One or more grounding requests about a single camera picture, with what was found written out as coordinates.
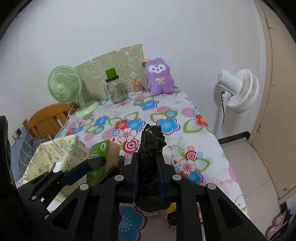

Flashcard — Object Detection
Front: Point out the floral tablecloth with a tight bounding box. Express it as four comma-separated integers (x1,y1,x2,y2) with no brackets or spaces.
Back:
54,90,247,240

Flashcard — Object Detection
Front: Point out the toothpick jar orange lid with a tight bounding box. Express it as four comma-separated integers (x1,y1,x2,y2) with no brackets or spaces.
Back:
130,79,144,94

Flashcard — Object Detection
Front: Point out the green patterned cardboard panel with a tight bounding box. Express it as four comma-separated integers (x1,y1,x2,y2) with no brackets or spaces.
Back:
76,44,147,102

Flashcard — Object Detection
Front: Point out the beige door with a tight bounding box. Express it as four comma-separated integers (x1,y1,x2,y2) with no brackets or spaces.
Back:
249,1,295,204

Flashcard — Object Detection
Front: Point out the glass mason jar mug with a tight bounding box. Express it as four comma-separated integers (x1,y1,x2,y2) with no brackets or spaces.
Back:
106,76,126,104

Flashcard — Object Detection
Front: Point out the green desk fan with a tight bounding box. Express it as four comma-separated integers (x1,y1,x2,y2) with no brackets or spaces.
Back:
47,65,99,118

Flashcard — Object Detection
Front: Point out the white standing fan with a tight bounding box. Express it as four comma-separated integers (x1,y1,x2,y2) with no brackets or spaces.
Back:
214,69,259,137

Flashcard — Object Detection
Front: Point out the black soft object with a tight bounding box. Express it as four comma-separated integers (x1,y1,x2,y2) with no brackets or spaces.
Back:
135,124,167,213

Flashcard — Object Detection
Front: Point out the green cup on jar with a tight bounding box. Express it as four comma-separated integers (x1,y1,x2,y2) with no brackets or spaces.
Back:
105,68,119,79

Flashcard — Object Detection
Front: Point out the green tissue box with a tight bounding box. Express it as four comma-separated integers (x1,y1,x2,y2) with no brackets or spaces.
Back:
86,140,120,186

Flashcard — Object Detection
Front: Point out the purple plush bunny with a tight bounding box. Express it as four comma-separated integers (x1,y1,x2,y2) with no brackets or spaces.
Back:
144,58,174,96

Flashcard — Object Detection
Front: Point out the grey plaid pillow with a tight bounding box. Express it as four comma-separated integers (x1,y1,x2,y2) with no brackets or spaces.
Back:
14,133,51,170

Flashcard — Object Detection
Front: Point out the black fan power cable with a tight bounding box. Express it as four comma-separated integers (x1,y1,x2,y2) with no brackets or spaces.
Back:
220,90,226,126

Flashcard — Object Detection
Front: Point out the wall power outlet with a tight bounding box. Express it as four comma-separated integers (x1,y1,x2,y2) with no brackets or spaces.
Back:
12,128,22,141

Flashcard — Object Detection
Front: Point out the yellow cartoon storage box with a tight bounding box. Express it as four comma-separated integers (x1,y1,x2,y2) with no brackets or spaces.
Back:
22,135,89,184

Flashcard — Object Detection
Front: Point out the white fan power cable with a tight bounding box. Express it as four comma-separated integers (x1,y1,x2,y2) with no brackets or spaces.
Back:
66,101,79,121

